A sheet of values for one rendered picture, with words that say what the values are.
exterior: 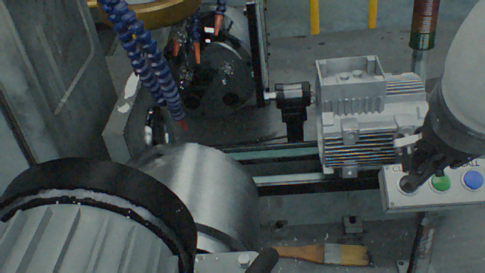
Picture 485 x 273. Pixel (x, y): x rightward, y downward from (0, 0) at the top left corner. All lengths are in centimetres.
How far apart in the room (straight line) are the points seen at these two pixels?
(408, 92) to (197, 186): 47
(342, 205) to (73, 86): 60
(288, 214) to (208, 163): 38
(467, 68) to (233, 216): 39
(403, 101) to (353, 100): 10
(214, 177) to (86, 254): 36
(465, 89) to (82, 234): 31
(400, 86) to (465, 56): 57
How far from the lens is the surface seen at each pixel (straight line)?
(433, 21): 123
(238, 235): 64
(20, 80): 80
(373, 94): 90
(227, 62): 113
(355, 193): 102
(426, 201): 79
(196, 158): 70
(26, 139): 87
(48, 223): 37
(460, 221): 112
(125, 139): 84
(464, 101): 41
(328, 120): 89
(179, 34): 82
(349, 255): 101
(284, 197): 101
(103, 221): 37
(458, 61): 40
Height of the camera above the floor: 159
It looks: 37 degrees down
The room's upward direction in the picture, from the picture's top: 8 degrees counter-clockwise
